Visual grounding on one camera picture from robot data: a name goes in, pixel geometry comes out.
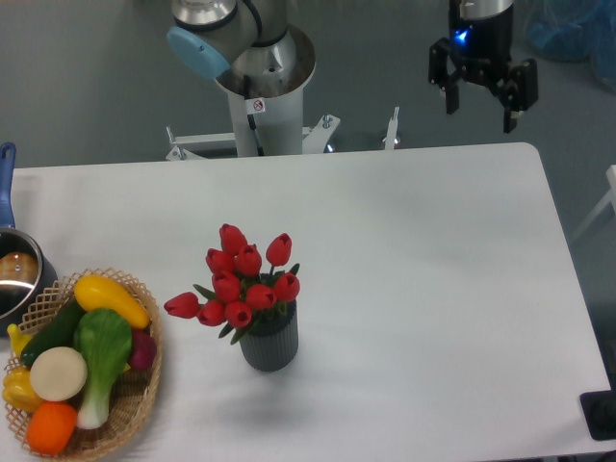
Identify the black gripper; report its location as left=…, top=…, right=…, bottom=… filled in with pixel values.
left=428, top=1, right=538, bottom=134

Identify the red tulip bouquet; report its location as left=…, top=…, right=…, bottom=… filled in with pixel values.
left=164, top=223, right=300, bottom=344

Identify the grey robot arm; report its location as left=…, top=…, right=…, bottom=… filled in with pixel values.
left=167, top=1, right=538, bottom=133

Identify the dark grey ribbed vase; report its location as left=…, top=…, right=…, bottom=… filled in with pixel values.
left=240, top=300, right=299, bottom=372

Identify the blue plastic bag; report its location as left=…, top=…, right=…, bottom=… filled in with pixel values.
left=525, top=1, right=615, bottom=91

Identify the black device at table edge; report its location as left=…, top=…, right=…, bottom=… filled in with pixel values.
left=579, top=391, right=615, bottom=441

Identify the purple red radish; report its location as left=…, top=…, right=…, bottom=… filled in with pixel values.
left=127, top=329, right=157, bottom=371

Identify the yellow squash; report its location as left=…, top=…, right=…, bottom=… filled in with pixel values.
left=73, top=274, right=150, bottom=329

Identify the green bok choy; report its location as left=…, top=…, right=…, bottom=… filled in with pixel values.
left=73, top=308, right=132, bottom=430

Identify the woven wicker basket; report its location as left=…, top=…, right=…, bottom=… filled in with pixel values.
left=1, top=269, right=163, bottom=461

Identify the dark green cucumber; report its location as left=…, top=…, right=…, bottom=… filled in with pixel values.
left=20, top=298, right=86, bottom=367

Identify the white round radish slice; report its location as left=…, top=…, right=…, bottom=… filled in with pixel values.
left=30, top=346, right=88, bottom=401

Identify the yellow banana tip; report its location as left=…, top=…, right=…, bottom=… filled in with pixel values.
left=7, top=323, right=33, bottom=358

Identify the orange fruit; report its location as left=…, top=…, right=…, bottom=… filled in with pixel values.
left=26, top=401, right=77, bottom=456

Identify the yellow bell pepper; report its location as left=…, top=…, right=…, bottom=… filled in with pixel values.
left=2, top=367, right=44, bottom=414

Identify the white frame at right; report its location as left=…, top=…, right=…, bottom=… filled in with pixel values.
left=572, top=165, right=615, bottom=244

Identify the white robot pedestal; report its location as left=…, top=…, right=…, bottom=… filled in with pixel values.
left=165, top=71, right=401, bottom=162

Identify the blue handled saucepan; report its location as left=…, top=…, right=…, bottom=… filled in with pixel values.
left=1, top=141, right=57, bottom=339

